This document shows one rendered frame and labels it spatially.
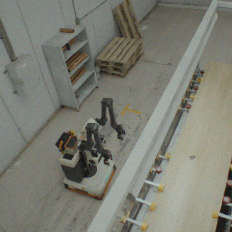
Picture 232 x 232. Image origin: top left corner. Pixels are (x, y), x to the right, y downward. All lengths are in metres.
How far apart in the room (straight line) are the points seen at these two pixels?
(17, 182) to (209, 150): 3.18
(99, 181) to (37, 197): 1.12
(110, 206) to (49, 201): 3.12
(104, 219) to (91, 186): 2.71
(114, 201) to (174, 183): 1.92
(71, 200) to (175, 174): 1.78
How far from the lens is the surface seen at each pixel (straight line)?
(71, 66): 5.09
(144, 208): 3.19
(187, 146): 3.38
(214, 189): 3.06
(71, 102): 5.36
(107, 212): 1.15
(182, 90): 1.83
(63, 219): 4.01
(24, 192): 4.50
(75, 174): 3.69
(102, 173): 3.92
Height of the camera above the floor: 3.48
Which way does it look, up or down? 43 degrees down
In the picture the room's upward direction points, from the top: 9 degrees counter-clockwise
